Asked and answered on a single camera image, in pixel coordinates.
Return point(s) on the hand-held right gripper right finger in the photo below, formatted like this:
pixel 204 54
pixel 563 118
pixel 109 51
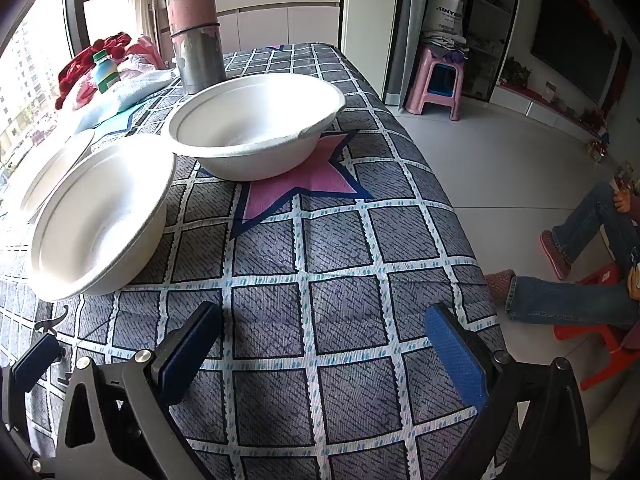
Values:
pixel 457 355

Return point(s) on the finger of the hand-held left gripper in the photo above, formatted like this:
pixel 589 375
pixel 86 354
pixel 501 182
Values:
pixel 35 358

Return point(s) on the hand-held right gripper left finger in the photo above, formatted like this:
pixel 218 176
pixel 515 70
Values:
pixel 187 355

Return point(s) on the white paper bowl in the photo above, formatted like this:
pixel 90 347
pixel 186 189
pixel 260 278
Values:
pixel 250 115
pixel 95 230

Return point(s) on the white plate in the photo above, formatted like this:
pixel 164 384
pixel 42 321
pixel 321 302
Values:
pixel 50 175

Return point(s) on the red plastic stool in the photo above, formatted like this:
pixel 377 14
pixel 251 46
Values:
pixel 600 345

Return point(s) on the grey checkered star blanket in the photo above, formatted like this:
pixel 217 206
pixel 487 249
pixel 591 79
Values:
pixel 325 260

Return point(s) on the pink plastic stool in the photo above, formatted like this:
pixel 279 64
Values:
pixel 430 102

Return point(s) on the white television cabinet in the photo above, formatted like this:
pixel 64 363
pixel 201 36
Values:
pixel 520 102

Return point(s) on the white towel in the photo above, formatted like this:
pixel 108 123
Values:
pixel 130 92

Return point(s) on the potted plant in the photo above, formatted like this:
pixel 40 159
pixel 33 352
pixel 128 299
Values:
pixel 515 72

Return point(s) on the labelled drink bottle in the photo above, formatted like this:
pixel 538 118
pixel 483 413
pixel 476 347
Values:
pixel 106 77

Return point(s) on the red cloth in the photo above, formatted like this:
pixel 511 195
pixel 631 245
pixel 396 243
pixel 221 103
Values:
pixel 75 67

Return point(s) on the pink cloth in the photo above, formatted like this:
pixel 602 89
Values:
pixel 145 52

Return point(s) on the folded cloth pile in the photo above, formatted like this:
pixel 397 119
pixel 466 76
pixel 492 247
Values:
pixel 442 42

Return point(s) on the white paper bag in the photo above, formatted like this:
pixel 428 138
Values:
pixel 442 15

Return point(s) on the white tall cabinet panel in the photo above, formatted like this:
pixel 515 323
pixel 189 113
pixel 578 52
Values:
pixel 367 25

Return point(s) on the glass display cabinet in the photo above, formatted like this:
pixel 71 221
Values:
pixel 490 10

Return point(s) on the white kitchen cabinet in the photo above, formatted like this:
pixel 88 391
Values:
pixel 280 15

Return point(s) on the black wall television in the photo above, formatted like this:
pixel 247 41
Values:
pixel 575 40

